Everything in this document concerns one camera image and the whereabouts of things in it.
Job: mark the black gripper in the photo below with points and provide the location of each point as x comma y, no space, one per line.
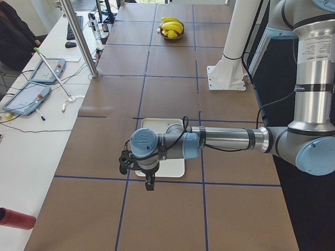
148,172

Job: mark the yellow banana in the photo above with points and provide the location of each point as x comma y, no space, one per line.
178,29
165,33
169,19
163,25

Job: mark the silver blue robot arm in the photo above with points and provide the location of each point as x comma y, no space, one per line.
307,142

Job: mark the brown wicker basket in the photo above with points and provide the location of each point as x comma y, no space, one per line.
169,30

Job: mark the black marker pen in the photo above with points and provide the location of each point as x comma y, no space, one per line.
40,114

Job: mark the red cylinder bottle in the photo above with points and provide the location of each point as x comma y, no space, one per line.
16,219

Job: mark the near teach pendant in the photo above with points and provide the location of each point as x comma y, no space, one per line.
28,98

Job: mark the teach pendant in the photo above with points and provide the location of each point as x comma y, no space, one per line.
42,74
28,98

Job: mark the yellow pear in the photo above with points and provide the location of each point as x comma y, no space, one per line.
173,34

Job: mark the far teach pendant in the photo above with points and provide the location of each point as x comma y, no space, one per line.
42,74

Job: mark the black computer mouse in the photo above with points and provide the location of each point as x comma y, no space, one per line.
70,44

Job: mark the white stick green tip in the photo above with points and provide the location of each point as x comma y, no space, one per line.
52,71

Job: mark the seated person dark clothes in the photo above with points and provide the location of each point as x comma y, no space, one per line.
17,40

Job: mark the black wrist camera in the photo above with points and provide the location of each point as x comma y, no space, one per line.
126,162

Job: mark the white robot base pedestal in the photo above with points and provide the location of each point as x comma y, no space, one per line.
228,73

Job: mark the aluminium frame post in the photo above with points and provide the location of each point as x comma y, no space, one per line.
77,30

